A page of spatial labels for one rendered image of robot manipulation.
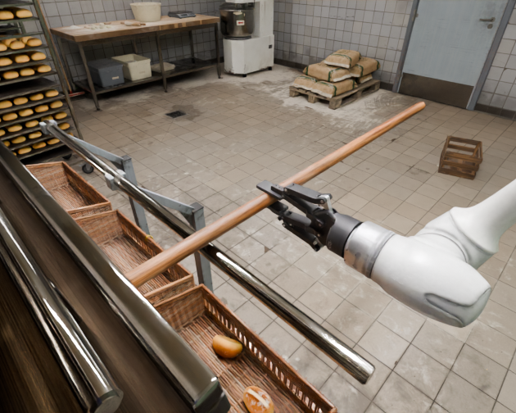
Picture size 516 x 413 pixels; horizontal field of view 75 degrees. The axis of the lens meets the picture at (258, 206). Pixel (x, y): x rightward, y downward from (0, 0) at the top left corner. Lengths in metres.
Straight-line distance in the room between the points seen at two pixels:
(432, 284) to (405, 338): 1.51
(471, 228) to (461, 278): 0.14
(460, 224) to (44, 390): 0.61
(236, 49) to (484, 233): 5.54
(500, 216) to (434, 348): 1.46
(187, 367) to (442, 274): 0.43
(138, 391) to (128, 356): 0.02
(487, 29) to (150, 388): 5.19
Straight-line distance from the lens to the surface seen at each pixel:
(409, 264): 0.56
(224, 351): 1.13
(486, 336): 2.26
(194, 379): 0.20
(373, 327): 2.03
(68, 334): 0.20
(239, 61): 6.02
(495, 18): 5.23
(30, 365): 0.28
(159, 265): 0.58
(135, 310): 0.24
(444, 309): 0.57
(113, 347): 0.25
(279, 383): 1.12
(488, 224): 0.68
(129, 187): 0.85
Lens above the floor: 1.61
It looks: 36 degrees down
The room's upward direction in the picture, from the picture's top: straight up
